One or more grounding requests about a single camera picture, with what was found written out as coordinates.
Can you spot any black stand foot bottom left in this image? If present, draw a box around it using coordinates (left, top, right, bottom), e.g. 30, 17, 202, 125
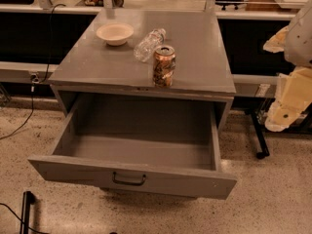
19, 191, 35, 234

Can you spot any beige paper bowl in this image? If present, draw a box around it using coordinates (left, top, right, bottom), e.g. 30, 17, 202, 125
97, 23, 134, 46

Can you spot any black floor cable left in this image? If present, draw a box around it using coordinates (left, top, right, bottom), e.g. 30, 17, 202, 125
0, 3, 67, 141

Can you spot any orange patterned drink can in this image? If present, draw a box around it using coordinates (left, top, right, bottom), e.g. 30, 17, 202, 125
153, 45, 176, 87

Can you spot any black top drawer handle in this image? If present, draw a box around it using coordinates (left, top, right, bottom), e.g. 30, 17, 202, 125
112, 172, 146, 186

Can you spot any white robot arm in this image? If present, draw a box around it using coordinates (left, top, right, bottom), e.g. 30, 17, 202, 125
263, 0, 312, 132

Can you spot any grey top drawer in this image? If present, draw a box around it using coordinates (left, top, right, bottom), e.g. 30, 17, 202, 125
28, 94, 237, 199

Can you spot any grey metal drawer cabinet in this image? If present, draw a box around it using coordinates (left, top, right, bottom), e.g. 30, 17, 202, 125
47, 9, 237, 135

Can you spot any black stand leg right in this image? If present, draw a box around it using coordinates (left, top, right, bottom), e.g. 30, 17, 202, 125
250, 111, 270, 159

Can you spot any clear plastic water bottle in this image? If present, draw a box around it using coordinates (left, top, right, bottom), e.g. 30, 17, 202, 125
134, 28, 166, 62

